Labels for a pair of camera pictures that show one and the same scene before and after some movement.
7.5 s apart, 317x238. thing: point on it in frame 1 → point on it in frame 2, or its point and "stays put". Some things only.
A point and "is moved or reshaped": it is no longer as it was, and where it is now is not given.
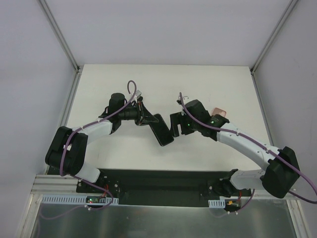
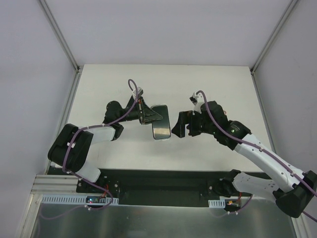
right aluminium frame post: (291, 5) stays put
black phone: (161, 131) is moved or reshaped
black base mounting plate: (157, 186) stays put
